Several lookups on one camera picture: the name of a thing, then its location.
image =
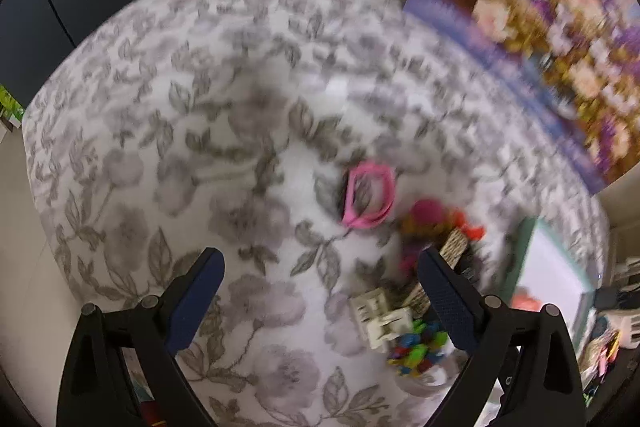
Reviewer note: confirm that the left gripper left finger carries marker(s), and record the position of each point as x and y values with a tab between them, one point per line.
121	368

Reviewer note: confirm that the colourful block puzzle cube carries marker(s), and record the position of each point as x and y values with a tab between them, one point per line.
414	353

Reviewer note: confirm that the orange blue utility knife toy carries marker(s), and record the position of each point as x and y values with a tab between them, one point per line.
522	300

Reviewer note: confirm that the brown pink puppy toy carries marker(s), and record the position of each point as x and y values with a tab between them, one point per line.
429	223

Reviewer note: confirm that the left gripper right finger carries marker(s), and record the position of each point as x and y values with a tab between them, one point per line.
529	354

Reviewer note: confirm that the black power adapter plugged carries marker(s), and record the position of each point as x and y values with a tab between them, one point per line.
606	298

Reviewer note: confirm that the teal shallow tray box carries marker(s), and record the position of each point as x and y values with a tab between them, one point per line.
540	263

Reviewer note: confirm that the pink wristband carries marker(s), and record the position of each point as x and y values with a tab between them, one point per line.
369	194

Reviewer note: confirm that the white cutout shelf rack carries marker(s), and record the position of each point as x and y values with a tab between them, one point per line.
626	317

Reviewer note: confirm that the grey floral tablecloth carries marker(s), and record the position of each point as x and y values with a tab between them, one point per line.
183	124

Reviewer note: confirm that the floral painting canvas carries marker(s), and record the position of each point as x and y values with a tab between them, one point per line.
573	63

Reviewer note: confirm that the cream hair claw clip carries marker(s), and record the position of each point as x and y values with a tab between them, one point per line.
379	325

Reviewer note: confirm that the pile of colourful hair accessories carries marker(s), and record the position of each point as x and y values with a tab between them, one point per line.
597	359

